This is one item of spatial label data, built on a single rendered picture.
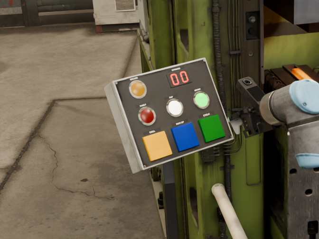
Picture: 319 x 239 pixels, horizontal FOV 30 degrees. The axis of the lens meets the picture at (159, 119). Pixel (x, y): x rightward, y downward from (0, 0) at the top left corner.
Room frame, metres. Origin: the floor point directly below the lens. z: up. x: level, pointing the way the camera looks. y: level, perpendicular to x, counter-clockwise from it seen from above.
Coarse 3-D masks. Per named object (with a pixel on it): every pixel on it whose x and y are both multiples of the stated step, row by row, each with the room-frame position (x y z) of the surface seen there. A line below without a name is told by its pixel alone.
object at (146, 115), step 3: (141, 111) 1.65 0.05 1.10; (144, 111) 1.66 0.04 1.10; (147, 111) 1.66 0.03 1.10; (150, 111) 1.67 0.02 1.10; (141, 114) 1.65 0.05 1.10; (144, 114) 1.65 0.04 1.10; (147, 114) 1.66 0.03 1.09; (150, 114) 1.66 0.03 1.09; (153, 114) 1.66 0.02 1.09; (141, 117) 1.64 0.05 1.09; (144, 117) 1.65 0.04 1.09; (147, 117) 1.65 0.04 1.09; (150, 117) 1.65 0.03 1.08; (153, 117) 1.66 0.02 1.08; (144, 120) 1.64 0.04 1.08; (147, 120) 1.64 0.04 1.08; (150, 120) 1.65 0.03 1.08
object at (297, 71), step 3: (294, 69) 2.23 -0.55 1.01; (297, 69) 2.23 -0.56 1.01; (300, 69) 2.23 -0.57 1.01; (294, 72) 2.22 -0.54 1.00; (297, 72) 2.20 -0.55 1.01; (300, 72) 2.19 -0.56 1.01; (303, 72) 2.19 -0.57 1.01; (297, 75) 2.18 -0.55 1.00; (300, 75) 2.15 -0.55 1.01; (303, 75) 2.15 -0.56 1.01; (306, 75) 2.15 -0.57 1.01; (300, 78) 2.15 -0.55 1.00; (303, 78) 2.12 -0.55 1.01; (306, 78) 2.12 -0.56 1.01; (309, 78) 2.11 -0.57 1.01
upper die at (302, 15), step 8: (264, 0) 2.23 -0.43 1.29; (272, 0) 2.13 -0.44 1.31; (280, 0) 2.04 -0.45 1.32; (288, 0) 1.96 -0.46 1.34; (296, 0) 1.90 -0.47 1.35; (304, 0) 1.90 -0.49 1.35; (312, 0) 1.91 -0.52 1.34; (272, 8) 2.13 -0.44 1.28; (280, 8) 2.04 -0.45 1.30; (288, 8) 1.96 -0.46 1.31; (296, 8) 1.90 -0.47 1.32; (304, 8) 1.90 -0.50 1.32; (312, 8) 1.91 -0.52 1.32; (288, 16) 1.95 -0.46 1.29; (296, 16) 1.90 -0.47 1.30; (304, 16) 1.90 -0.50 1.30; (312, 16) 1.91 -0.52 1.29; (296, 24) 1.90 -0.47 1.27
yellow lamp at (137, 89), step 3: (132, 84) 1.69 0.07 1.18; (135, 84) 1.69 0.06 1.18; (138, 84) 1.70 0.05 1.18; (141, 84) 1.70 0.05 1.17; (132, 87) 1.69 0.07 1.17; (135, 87) 1.69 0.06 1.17; (138, 87) 1.69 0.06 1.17; (141, 87) 1.70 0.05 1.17; (132, 90) 1.68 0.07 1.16; (135, 90) 1.68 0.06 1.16; (138, 90) 1.69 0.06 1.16; (141, 90) 1.69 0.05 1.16; (144, 90) 1.70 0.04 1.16; (135, 93) 1.68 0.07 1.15; (138, 93) 1.68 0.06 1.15; (141, 93) 1.69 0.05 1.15
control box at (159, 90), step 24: (168, 72) 1.76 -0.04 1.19; (192, 72) 1.80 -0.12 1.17; (120, 96) 1.66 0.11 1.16; (144, 96) 1.69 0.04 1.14; (168, 96) 1.72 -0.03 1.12; (192, 96) 1.75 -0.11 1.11; (216, 96) 1.78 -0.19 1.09; (120, 120) 1.65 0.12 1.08; (168, 120) 1.67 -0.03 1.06; (192, 120) 1.71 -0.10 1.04; (216, 144) 1.69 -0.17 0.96; (144, 168) 1.56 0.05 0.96
